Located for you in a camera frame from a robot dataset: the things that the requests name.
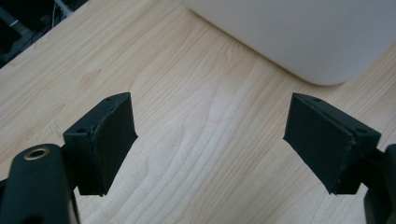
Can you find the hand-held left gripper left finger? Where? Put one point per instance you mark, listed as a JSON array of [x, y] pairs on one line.
[[102, 143]]

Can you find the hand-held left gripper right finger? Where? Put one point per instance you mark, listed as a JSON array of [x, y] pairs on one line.
[[327, 146]]

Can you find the white plastic storage bin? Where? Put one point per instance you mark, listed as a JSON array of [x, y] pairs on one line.
[[305, 34]]

